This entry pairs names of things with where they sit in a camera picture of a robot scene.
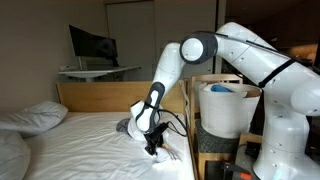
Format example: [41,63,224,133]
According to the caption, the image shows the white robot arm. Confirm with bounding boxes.
[131,22,320,134]

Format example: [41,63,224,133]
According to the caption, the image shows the white rainbow print shirt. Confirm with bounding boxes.
[152,131,182,163]

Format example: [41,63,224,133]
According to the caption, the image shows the black computer monitor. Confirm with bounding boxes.
[69,25,119,67]

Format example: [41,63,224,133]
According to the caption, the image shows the white bed sheet mattress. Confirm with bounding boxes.
[23,112,195,180]

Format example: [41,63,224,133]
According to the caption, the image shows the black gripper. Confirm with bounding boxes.
[144,123,168,155]

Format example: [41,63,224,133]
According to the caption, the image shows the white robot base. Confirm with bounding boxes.
[251,109,320,180]

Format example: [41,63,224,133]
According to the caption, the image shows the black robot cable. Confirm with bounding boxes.
[156,108,188,138]

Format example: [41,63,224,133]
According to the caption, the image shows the grey sock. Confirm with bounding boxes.
[116,118,130,132]

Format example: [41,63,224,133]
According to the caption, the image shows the wooden chair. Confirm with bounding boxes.
[188,74,262,180]

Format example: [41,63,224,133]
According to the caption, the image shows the white desk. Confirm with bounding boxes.
[59,66,140,82]

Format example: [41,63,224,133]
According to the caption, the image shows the white rope laundry hamper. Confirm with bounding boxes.
[198,83,262,139]

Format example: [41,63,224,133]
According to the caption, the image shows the white pillow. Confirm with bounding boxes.
[0,101,68,137]

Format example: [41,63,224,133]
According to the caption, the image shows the white shirt with blue lining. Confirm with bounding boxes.
[203,83,241,93]

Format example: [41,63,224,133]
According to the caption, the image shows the wooden bed footboard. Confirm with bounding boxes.
[55,80,186,114]

